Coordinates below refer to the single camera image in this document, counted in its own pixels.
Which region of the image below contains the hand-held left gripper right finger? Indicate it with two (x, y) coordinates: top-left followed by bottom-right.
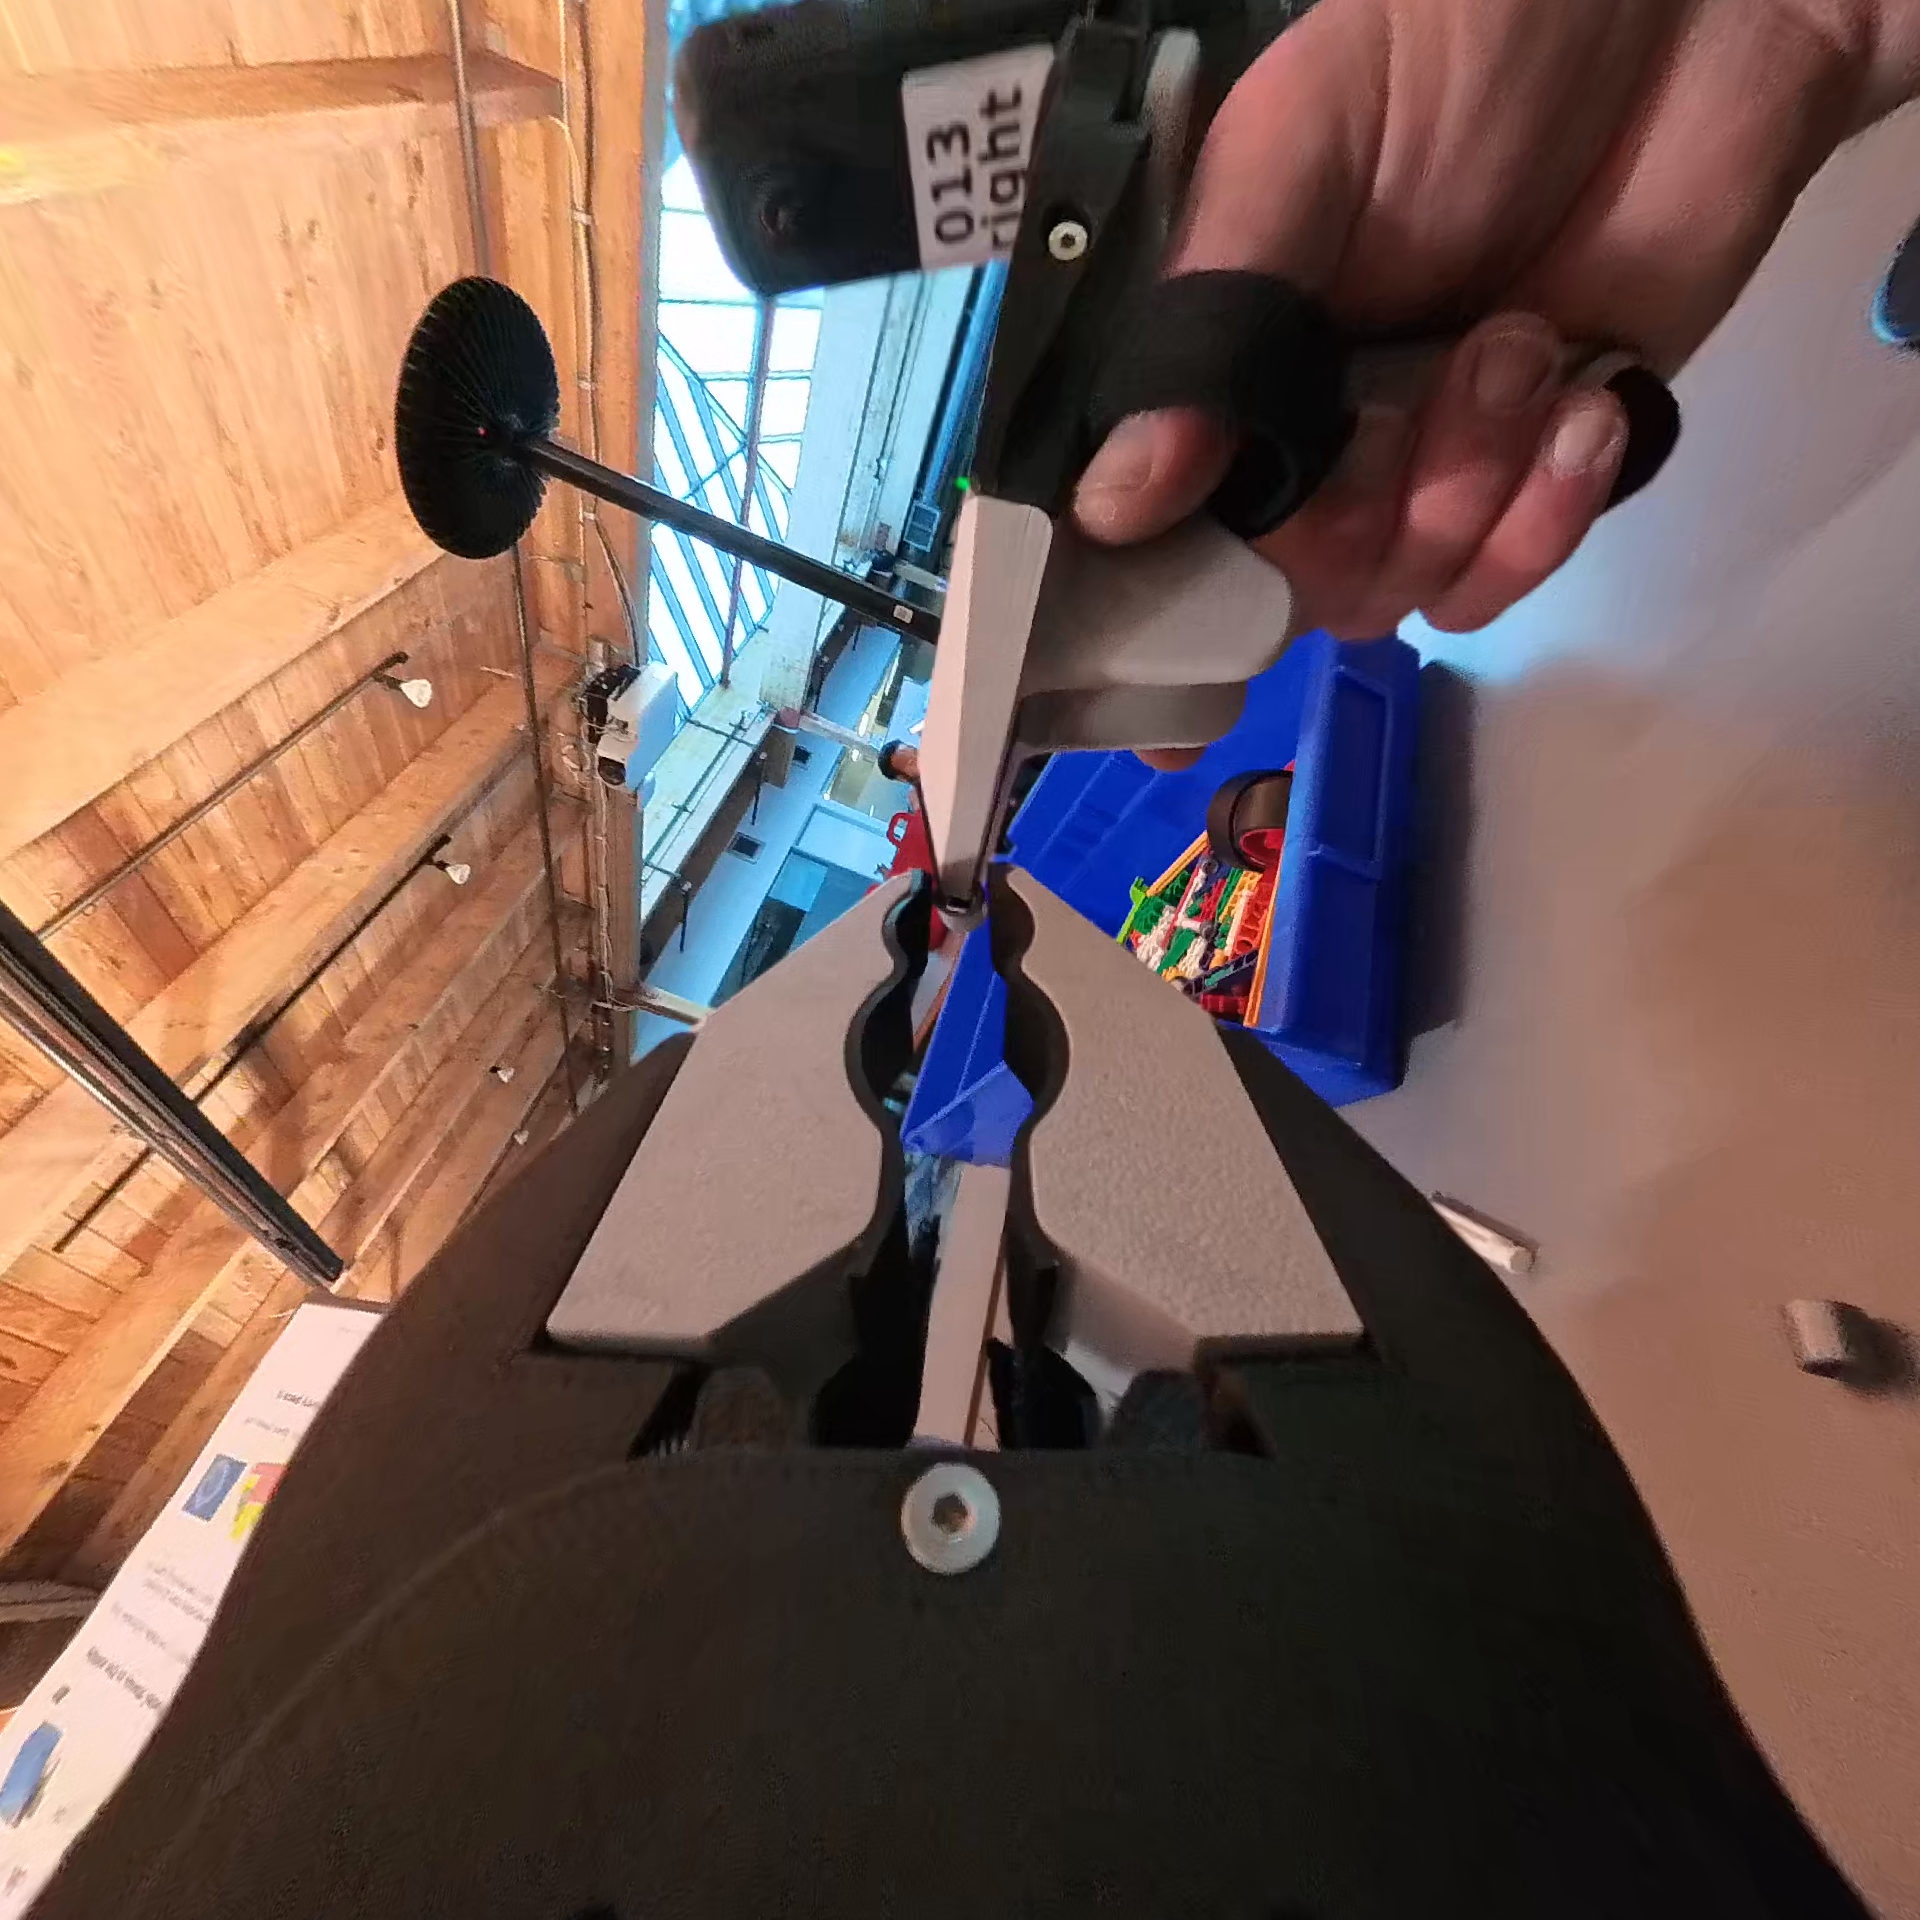
(987, 867), (1367, 1449)

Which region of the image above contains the red tote bag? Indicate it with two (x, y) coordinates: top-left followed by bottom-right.
(884, 808), (951, 951)

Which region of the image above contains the black pleated disc on pole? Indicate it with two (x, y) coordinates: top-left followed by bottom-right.
(394, 272), (951, 649)

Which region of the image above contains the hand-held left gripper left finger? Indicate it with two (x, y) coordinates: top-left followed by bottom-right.
(544, 871), (935, 1449)

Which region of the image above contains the printed instruction sheet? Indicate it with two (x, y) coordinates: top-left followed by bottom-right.
(0, 1300), (380, 1896)

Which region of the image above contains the white plastic rod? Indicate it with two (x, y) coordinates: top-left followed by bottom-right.
(1424, 1192), (1540, 1279)

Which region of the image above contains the blue plastic bin white tag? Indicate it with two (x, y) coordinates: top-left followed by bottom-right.
(896, 627), (1432, 1169)

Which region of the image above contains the pile of colourful construction pieces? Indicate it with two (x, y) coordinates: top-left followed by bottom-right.
(1120, 831), (1280, 1025)

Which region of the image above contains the white ceiling device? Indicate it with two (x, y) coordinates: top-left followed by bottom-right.
(577, 666), (687, 792)

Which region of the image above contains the black toy wheel red hub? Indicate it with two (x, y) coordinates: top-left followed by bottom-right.
(1203, 768), (1297, 876)

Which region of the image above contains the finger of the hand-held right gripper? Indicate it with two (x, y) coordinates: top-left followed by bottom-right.
(917, 496), (1059, 904)

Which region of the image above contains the black ceiling rail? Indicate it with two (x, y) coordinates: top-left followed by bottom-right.
(0, 896), (349, 1292)

